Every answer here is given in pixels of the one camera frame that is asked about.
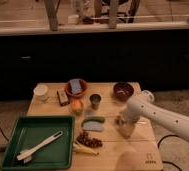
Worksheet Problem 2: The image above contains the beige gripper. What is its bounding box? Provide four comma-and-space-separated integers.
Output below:
116, 116, 135, 139

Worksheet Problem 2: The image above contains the silver metal fork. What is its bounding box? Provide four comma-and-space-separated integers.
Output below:
115, 120, 146, 125

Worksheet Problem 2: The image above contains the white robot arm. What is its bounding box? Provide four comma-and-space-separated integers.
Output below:
121, 90, 189, 142

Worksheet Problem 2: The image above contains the small metal cup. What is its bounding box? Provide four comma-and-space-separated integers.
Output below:
90, 94, 101, 110

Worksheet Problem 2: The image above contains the white plastic cup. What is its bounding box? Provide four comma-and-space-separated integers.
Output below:
33, 84, 48, 101

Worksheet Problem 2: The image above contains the green cucumber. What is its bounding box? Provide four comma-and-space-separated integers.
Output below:
81, 116, 105, 126

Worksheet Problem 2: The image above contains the dark red bowl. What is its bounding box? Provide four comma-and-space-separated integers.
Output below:
113, 82, 134, 101

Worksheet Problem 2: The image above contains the grey blue cloth piece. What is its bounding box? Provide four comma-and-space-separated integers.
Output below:
83, 121, 104, 132

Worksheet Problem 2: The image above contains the red grape bunch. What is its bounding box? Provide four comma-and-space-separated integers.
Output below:
76, 132, 103, 148

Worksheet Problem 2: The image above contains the orange green mango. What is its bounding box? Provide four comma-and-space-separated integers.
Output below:
71, 99, 83, 115

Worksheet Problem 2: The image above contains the yellow banana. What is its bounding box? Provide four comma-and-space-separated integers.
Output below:
73, 141, 98, 156

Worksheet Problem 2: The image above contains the orange bowl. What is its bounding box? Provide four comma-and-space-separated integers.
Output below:
65, 78, 87, 98

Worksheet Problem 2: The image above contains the blue sponge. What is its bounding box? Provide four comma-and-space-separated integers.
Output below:
70, 79, 82, 94

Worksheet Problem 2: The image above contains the brown wooden block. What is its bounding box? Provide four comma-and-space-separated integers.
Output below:
57, 89, 69, 106

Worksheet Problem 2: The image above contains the green plastic tray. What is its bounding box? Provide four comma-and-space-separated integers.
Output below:
0, 115, 75, 171

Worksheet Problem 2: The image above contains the black cable right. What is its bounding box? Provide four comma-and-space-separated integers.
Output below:
157, 134, 189, 171

